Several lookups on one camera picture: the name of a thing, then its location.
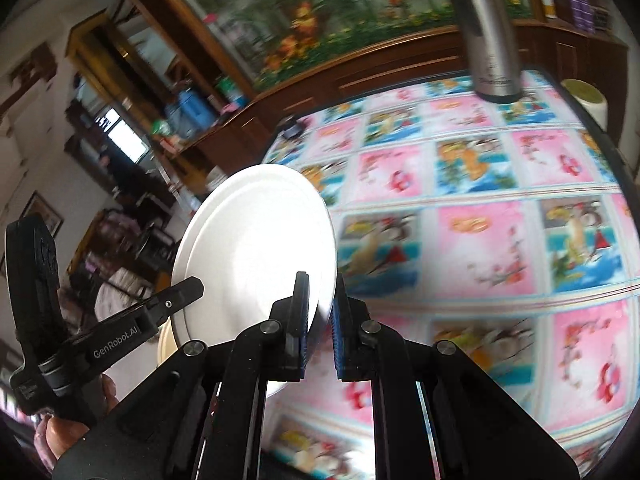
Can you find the dark wooden chair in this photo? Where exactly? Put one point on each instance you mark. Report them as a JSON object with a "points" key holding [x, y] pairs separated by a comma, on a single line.
{"points": [[119, 262]]}

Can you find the large beige ribbed bowl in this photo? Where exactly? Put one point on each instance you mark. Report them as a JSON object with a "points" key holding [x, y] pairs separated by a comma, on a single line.
{"points": [[166, 344]]}

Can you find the wooden cabinet counter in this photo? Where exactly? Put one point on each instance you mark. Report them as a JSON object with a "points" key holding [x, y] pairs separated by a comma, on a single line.
{"points": [[553, 47]]}

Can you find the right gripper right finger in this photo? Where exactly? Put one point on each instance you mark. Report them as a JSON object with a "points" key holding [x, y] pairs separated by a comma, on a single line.
{"points": [[352, 347]]}

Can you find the blue water jug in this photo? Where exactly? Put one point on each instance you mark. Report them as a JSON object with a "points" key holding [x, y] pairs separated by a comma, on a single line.
{"points": [[196, 109]]}

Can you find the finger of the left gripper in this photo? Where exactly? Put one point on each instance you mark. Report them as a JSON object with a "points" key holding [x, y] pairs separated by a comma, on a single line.
{"points": [[163, 305]]}

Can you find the purple bottles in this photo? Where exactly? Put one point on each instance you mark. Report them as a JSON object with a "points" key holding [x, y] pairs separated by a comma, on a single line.
{"points": [[583, 15]]}

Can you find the flower mural glass panel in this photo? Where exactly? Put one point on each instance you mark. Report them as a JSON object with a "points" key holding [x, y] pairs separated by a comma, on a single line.
{"points": [[275, 40]]}

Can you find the small black jar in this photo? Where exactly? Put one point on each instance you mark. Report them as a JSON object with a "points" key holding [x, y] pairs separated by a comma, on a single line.
{"points": [[291, 127]]}

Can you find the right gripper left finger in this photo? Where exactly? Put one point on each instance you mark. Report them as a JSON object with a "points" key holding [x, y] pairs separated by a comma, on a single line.
{"points": [[288, 353]]}

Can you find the stainless steel thermos jug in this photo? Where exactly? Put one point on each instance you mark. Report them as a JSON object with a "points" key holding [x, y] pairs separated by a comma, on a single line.
{"points": [[491, 49]]}

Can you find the white bowl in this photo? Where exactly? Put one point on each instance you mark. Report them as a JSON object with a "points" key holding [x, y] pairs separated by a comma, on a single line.
{"points": [[246, 243]]}

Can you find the white green-topped container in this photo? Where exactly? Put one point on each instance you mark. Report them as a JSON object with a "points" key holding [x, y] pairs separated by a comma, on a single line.
{"points": [[592, 100]]}

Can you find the person's left hand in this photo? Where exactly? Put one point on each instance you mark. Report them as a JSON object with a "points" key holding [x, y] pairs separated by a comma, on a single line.
{"points": [[54, 436]]}

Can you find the colourful patterned tablecloth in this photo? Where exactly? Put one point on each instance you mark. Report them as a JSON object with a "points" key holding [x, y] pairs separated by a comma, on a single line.
{"points": [[511, 230]]}

